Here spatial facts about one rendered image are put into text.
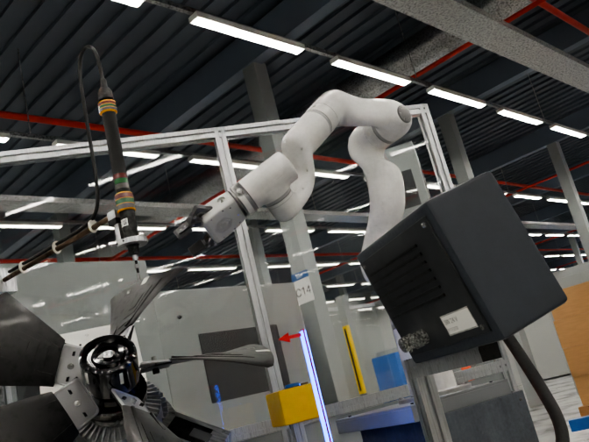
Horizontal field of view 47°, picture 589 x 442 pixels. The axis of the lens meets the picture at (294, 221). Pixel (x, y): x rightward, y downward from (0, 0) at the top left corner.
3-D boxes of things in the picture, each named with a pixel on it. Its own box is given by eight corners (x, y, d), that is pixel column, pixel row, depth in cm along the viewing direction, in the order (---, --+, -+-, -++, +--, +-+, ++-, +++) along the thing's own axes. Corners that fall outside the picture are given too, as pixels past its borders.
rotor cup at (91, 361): (82, 427, 141) (74, 382, 134) (76, 378, 152) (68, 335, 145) (152, 410, 145) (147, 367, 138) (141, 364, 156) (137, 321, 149)
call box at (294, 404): (273, 432, 187) (265, 395, 190) (307, 424, 190) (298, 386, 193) (287, 431, 172) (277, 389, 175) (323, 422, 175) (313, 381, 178)
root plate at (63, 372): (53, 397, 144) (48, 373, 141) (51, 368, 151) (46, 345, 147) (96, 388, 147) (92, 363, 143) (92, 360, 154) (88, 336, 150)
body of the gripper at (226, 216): (241, 198, 160) (203, 227, 158) (255, 220, 168) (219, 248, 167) (225, 180, 164) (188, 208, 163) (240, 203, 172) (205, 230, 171)
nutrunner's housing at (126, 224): (123, 258, 155) (90, 81, 166) (136, 258, 158) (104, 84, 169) (132, 253, 152) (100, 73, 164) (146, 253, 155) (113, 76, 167)
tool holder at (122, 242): (106, 253, 156) (99, 212, 158) (131, 253, 161) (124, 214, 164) (129, 239, 151) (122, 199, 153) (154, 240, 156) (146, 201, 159)
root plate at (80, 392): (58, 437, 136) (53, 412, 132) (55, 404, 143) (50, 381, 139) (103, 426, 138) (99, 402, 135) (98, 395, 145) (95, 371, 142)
